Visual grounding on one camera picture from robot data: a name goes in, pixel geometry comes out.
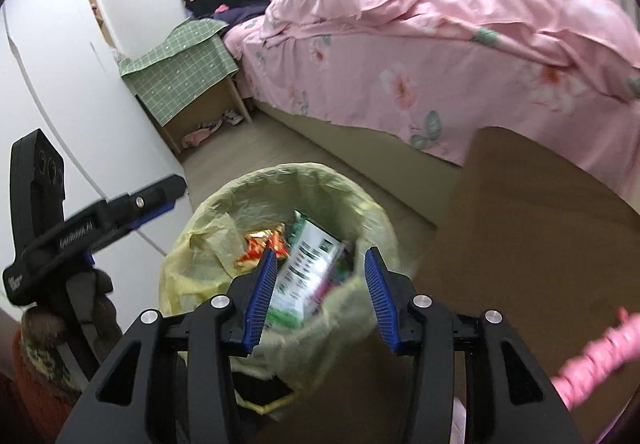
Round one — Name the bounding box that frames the pink floral duvet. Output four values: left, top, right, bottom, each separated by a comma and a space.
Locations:
262, 0, 640, 102

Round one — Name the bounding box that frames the gold red snack wrapper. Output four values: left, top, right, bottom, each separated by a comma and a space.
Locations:
234, 224, 291, 272

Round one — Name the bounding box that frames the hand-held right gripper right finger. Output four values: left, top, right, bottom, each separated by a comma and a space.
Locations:
364, 247, 583, 444

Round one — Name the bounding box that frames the pink floral bed sheet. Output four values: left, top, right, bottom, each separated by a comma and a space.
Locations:
222, 19, 636, 165

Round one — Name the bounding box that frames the white wardrobe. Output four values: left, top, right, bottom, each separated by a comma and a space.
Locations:
0, 0, 190, 325

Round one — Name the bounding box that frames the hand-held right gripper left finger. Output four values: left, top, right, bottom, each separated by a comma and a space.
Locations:
55, 247, 278, 444

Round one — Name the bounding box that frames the green white snack bag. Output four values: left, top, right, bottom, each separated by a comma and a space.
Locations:
267, 209, 353, 330

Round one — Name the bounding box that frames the trash bin with green bag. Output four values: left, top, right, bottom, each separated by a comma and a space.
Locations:
157, 163, 401, 417

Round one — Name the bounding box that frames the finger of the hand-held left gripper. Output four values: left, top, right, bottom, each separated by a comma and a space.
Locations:
122, 205, 176, 231
102, 174, 187, 225

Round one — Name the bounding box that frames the pink caterpillar toy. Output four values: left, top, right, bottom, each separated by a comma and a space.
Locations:
550, 307, 632, 410

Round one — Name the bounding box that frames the green checked cloth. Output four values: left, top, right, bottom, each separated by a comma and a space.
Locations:
118, 18, 240, 127

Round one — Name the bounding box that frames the person's left hand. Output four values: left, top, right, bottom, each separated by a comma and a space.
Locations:
74, 268, 122, 351

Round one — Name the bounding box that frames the pink slipper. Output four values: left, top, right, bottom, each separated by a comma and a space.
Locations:
181, 129, 213, 148

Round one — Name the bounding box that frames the wooden nightstand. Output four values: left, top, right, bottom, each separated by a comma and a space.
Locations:
122, 72, 252, 155

